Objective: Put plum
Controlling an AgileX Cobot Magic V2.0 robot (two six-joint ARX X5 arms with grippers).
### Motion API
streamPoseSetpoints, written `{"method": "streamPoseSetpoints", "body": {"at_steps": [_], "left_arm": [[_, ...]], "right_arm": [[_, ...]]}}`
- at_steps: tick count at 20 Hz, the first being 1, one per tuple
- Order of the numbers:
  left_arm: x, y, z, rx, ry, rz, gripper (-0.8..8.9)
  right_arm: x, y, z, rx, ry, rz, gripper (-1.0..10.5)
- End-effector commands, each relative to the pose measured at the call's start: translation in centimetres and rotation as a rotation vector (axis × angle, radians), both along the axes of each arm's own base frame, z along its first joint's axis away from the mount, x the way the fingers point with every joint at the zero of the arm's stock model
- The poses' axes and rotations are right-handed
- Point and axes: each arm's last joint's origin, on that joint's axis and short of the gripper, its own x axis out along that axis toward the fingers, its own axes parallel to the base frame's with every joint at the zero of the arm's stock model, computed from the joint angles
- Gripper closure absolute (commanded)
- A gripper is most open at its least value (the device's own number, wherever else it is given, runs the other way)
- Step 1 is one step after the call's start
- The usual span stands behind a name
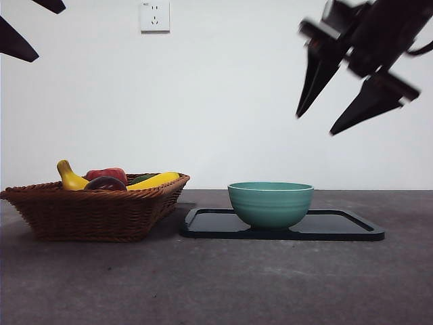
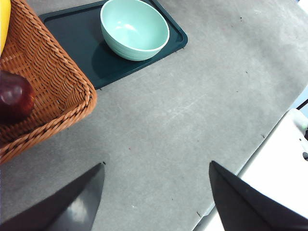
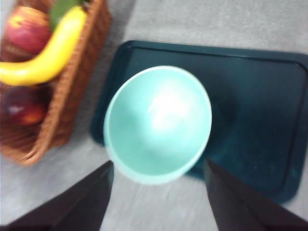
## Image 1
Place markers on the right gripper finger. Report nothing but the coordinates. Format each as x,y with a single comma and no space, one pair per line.
319,74
368,105

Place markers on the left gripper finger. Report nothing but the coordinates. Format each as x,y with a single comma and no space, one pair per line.
52,5
15,44

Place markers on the teal ribbed bowl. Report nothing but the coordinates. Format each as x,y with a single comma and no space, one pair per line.
270,210

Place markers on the dark purple plum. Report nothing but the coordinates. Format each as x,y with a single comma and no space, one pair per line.
103,184

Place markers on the yellow banana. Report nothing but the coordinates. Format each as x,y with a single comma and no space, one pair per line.
70,177

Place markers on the red apple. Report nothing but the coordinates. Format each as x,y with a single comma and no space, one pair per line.
108,172

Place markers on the green vegetable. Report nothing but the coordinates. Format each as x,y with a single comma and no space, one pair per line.
139,179

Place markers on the dark rectangular tray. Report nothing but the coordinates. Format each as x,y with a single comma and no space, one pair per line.
209,225

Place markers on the brown wicker basket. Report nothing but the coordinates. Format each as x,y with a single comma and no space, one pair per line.
88,216

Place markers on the white wall socket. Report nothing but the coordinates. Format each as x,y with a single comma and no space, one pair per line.
155,17

